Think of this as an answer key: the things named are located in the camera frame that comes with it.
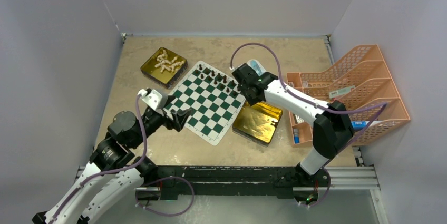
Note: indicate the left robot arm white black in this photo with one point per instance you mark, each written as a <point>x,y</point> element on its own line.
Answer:
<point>113,170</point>

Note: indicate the peach plastic file organizer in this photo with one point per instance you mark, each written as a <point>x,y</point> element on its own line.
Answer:
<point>363,66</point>

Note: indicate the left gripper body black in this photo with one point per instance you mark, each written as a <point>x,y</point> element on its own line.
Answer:
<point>165,120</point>

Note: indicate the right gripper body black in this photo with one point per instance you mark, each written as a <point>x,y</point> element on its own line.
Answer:
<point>251,101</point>

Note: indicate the white label card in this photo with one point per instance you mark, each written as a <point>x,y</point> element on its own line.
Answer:
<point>340,92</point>

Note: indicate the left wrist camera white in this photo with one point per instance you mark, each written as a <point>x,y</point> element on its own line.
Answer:
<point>154,99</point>

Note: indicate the black metal base frame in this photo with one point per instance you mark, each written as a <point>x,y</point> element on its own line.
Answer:
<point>169,182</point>

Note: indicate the gold tin white pieces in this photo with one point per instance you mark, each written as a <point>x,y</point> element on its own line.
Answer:
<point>165,79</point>

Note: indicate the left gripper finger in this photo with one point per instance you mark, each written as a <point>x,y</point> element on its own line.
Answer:
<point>181,114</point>
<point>178,121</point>

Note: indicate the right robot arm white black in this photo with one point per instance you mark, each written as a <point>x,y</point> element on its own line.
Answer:
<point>332,128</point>

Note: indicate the blue white packaged item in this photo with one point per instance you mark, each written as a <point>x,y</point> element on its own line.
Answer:
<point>256,66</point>

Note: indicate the blue capped tube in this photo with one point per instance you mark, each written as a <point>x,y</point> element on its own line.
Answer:
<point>296,136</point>

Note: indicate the green white chess mat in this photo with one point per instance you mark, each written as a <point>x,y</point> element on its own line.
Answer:
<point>215,109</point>

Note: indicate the blue box in organizer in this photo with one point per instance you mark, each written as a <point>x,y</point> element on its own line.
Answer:
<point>358,125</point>

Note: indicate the gold tin brown pieces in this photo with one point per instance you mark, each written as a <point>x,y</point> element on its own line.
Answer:
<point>258,122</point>

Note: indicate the white chess pieces pile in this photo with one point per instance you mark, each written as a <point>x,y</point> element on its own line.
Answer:
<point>164,63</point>

